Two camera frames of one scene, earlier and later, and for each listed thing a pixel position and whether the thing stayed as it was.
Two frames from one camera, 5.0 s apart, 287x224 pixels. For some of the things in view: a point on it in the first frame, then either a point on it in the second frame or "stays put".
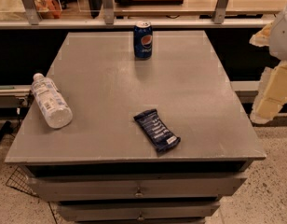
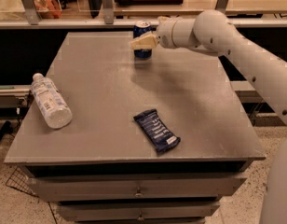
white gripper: [282, 36] -> [164, 34]
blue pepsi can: [143, 39] stays put
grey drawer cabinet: [102, 168] stays put
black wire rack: [20, 179] stays put
